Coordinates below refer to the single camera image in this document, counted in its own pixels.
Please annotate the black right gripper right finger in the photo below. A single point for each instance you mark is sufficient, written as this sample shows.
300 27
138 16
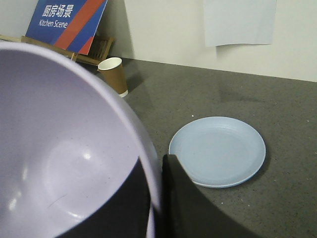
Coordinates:
188 213

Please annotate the purple bowl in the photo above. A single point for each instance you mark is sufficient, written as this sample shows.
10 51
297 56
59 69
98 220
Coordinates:
67 144

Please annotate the white paper sheet on wall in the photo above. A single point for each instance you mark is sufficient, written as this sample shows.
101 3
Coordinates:
234 22

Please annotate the light blue plate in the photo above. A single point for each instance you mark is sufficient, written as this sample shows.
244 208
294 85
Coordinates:
218 152

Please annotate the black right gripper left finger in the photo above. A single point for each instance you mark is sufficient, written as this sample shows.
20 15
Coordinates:
124 215

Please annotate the grey stone countertop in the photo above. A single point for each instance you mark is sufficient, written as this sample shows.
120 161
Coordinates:
280 200

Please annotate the blue kitchen scene sign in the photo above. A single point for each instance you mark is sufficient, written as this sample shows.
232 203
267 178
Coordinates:
66 24

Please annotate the brown paper cup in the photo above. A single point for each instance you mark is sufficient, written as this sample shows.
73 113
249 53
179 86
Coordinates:
113 72

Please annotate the wooden rack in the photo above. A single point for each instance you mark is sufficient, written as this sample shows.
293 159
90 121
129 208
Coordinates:
98 51

